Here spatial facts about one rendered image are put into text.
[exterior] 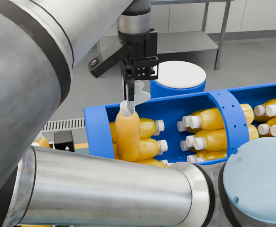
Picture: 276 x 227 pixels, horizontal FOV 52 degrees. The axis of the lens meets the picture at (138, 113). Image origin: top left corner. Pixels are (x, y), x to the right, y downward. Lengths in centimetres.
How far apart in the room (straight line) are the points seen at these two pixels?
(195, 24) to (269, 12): 116
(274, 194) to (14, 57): 33
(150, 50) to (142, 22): 8
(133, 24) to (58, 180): 39
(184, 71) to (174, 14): 289
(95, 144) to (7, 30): 61
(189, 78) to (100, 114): 70
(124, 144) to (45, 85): 63
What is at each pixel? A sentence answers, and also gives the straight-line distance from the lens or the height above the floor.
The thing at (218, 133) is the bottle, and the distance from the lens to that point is 92.
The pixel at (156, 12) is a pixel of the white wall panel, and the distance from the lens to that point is 424.
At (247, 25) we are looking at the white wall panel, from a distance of 483.
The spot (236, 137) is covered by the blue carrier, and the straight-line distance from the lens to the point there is 88.
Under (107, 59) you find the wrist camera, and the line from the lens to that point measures 64.
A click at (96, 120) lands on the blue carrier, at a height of 123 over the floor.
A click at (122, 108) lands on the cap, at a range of 73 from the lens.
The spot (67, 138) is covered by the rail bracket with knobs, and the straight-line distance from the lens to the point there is 111.
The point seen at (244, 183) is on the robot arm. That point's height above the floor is 141.
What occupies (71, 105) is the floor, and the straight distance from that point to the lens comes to 309.
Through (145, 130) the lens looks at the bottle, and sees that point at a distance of 91.
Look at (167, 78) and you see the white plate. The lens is 140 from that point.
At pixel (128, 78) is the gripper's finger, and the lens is 65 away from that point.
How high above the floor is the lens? 172
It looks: 37 degrees down
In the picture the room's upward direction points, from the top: straight up
